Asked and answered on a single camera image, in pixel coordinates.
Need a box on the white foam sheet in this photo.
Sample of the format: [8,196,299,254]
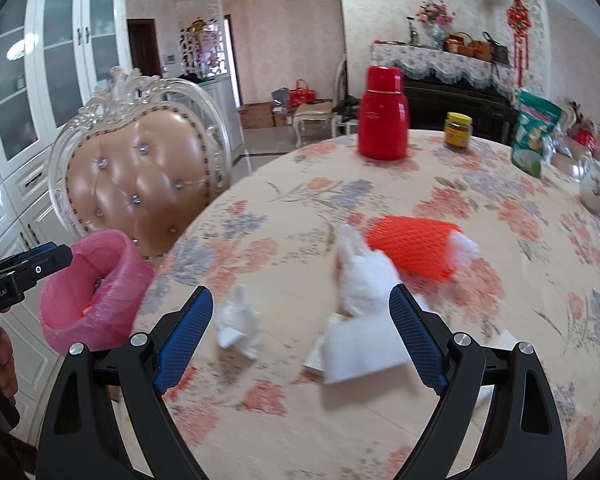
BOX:
[303,311,413,385]

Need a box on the small white tissue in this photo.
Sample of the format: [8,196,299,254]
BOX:
[215,284,262,361]

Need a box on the orange foam net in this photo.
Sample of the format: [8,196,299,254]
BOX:
[366,216,480,282]

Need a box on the pink lined trash bin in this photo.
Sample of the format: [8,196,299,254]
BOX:
[40,230,155,356]

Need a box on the left hand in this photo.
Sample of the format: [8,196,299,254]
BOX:
[0,328,18,398]

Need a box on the small white paper wrapper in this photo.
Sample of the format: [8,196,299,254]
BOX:
[471,327,522,411]

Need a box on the ornate beige leather chair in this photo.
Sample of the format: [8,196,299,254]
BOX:
[47,66,230,259]

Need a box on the floral tablecloth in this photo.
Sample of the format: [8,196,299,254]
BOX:
[135,131,600,479]

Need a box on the white floral teapot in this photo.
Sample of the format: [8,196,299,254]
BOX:
[579,151,600,214]

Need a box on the green snack bag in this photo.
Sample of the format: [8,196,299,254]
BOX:
[510,90,562,178]

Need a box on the red handbag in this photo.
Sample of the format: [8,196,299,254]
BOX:
[289,79,316,110]

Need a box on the yellow lid glass jar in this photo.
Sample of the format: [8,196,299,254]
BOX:
[443,112,472,151]

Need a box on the red thermos jug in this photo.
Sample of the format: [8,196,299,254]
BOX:
[358,66,410,162]

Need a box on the black handbag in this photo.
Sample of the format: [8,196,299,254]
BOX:
[483,32,509,66]

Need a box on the floral lace piano cover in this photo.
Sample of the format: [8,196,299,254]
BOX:
[370,42,517,99]

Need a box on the brown basket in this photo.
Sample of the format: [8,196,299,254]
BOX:
[443,32,492,62]

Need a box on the red chinese knot ornament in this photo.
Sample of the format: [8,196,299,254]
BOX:
[506,0,532,88]

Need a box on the pink flower bouquet vase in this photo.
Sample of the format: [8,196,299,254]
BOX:
[416,0,455,50]

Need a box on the white cabinet wall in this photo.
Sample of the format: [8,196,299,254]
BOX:
[0,0,131,271]

